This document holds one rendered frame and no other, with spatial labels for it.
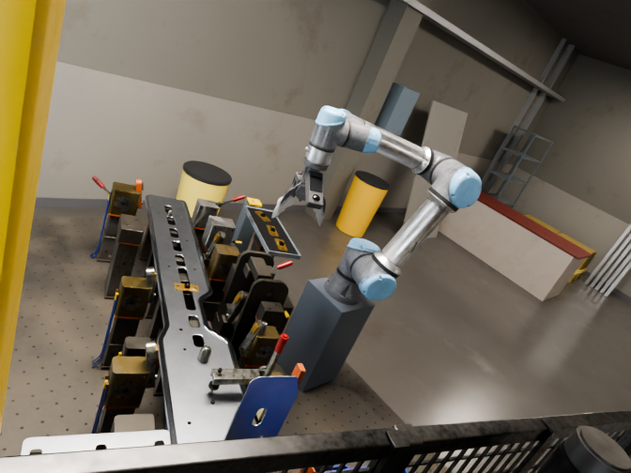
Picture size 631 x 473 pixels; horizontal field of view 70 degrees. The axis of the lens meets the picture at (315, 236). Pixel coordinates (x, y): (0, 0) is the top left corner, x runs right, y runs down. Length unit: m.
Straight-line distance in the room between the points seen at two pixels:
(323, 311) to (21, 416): 0.97
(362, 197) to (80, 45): 3.11
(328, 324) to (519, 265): 5.25
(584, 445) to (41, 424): 1.33
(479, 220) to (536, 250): 0.88
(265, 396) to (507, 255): 6.05
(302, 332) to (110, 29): 2.62
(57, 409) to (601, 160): 8.86
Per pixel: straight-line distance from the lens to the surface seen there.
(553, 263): 6.63
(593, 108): 9.54
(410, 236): 1.51
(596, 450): 0.71
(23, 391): 1.65
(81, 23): 3.64
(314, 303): 1.73
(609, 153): 9.37
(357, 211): 5.27
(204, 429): 1.23
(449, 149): 6.53
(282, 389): 0.93
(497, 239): 6.85
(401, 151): 1.51
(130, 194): 2.05
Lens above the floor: 1.92
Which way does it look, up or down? 23 degrees down
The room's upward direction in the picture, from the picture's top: 24 degrees clockwise
